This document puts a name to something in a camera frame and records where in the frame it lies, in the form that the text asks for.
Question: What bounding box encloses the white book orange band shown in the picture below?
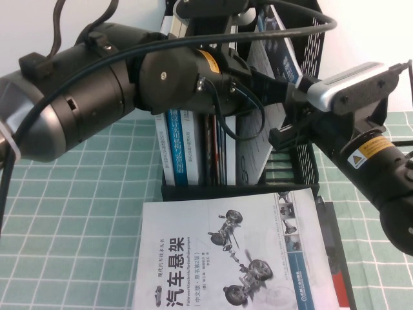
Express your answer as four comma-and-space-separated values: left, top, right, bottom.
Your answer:
170, 17, 201, 186
154, 15, 177, 187

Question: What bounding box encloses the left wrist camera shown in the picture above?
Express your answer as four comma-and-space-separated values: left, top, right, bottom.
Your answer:
174, 0, 257, 33

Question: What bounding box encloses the thin black cable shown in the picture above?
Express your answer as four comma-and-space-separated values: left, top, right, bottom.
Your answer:
206, 79, 268, 141

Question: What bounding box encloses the thick black camera cable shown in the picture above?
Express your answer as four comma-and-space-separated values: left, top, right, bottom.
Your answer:
0, 0, 339, 238

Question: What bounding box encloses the dark cover magazine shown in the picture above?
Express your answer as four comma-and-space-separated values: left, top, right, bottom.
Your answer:
314, 195, 358, 310

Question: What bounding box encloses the blue spine book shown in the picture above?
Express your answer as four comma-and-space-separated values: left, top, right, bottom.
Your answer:
165, 0, 190, 187

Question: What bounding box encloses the black right camera cable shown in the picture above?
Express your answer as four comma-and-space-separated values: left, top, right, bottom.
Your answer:
388, 59, 413, 74

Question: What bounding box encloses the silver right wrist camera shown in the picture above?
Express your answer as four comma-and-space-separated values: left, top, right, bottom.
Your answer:
305, 61, 398, 114

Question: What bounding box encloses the green checked tablecloth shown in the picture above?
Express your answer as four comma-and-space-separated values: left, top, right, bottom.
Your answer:
0, 111, 413, 310

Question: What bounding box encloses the white car suspension book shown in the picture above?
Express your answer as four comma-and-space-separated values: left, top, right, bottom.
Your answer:
131, 188, 339, 310

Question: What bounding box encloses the black plastic book holder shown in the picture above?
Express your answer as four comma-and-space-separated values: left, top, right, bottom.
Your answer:
160, 0, 327, 203

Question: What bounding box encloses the magazine with man portrait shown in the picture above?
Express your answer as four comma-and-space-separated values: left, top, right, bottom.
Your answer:
237, 5, 306, 187

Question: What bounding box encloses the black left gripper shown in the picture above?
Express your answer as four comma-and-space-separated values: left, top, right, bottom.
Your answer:
224, 55, 311, 105

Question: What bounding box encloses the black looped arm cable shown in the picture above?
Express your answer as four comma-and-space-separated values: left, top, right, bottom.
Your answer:
48, 0, 119, 65

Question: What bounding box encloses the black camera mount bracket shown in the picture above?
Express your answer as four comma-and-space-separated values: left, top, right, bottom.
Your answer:
221, 14, 243, 61
332, 72, 390, 134

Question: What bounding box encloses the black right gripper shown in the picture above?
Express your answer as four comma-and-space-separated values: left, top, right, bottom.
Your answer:
268, 110, 359, 156

